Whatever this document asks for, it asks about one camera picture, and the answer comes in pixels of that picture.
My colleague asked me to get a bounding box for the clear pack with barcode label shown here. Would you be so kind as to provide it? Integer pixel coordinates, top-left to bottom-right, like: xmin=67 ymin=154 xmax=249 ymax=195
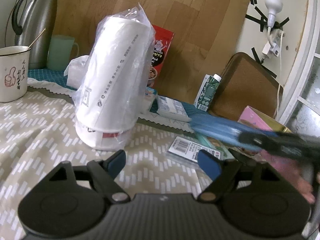
xmin=168 ymin=137 xmax=234 ymax=164

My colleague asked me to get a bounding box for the pink tin box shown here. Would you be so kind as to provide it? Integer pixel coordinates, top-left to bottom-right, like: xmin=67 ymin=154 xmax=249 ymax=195
xmin=238 ymin=106 xmax=291 ymax=133

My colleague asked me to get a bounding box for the beige patterned tablecloth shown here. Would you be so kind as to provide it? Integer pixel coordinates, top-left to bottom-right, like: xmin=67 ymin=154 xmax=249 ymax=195
xmin=1 ymin=81 xmax=211 ymax=239

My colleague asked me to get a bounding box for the green-white drink carton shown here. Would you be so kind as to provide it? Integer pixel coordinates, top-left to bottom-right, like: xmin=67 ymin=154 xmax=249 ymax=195
xmin=194 ymin=74 xmax=221 ymax=112

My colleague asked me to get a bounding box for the bagged stack of paper cups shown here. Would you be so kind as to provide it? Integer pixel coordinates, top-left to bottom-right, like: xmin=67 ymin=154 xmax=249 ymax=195
xmin=72 ymin=5 xmax=155 ymax=151

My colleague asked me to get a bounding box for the small white tissue pack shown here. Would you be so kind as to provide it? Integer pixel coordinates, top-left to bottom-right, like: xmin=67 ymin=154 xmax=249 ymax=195
xmin=157 ymin=95 xmax=191 ymax=122

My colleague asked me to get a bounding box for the small blue-white box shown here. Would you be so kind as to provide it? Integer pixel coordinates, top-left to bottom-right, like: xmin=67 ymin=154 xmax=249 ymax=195
xmin=141 ymin=87 xmax=157 ymax=114

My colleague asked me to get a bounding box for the teal woven placemat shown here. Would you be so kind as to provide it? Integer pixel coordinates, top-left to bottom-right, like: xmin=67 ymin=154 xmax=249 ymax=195
xmin=28 ymin=69 xmax=68 ymax=88

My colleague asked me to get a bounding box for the light green plastic cup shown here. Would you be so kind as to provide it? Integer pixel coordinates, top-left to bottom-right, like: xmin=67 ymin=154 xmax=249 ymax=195
xmin=47 ymin=35 xmax=79 ymax=71

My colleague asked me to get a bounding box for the white enamel mug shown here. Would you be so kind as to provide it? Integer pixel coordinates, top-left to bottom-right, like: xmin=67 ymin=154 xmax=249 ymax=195
xmin=0 ymin=46 xmax=31 ymax=103

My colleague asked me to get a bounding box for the red snack pouch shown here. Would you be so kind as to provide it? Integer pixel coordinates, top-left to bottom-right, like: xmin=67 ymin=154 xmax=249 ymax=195
xmin=148 ymin=25 xmax=174 ymax=87

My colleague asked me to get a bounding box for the white night light bulb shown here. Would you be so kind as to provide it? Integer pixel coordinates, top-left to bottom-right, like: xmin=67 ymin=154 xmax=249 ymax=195
xmin=265 ymin=0 xmax=283 ymax=28

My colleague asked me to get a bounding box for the white frosted window frame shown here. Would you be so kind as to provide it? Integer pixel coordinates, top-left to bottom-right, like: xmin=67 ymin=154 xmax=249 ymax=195
xmin=277 ymin=0 xmax=319 ymax=137

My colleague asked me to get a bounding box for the white charger cable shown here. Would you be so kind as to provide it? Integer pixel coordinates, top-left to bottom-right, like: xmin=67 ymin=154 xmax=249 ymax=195
xmin=273 ymin=31 xmax=287 ymax=120

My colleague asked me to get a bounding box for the white wall plug adapter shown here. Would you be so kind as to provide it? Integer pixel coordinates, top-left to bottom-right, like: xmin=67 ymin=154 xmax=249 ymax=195
xmin=262 ymin=29 xmax=285 ymax=59

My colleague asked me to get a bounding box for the steel thermos with black handle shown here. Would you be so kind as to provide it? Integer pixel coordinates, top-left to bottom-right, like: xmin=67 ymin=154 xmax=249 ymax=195
xmin=11 ymin=0 xmax=57 ymax=69

